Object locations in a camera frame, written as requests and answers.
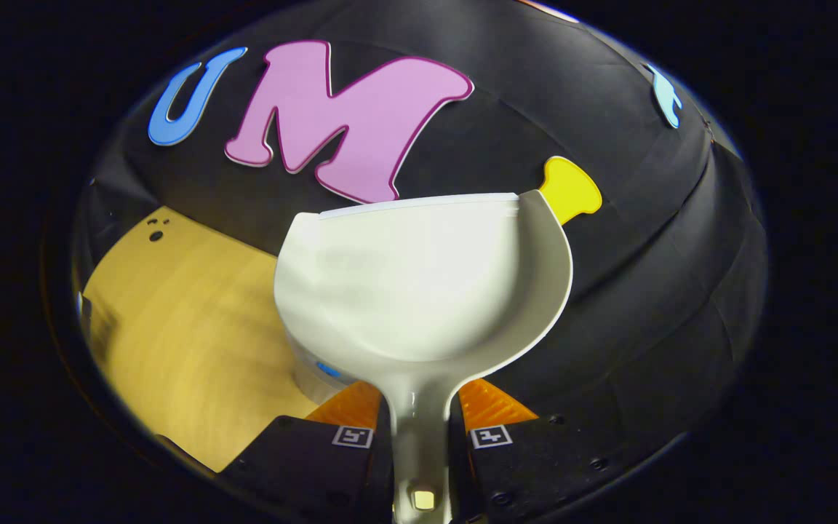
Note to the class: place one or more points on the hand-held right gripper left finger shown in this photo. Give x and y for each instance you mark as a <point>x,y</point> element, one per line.
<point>302,466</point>

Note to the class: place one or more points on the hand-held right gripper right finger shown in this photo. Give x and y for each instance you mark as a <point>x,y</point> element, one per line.
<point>535,466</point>

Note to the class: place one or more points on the white ribbed garbage bin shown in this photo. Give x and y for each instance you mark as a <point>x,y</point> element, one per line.
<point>310,382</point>

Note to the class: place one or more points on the blue paper scrap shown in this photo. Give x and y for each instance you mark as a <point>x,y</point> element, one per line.
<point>328,369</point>

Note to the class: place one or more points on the white plastic dustpan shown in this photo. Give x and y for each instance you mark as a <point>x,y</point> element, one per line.
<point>419,291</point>

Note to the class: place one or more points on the black backdrop cloth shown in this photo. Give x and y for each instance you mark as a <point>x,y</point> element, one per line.
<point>608,255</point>

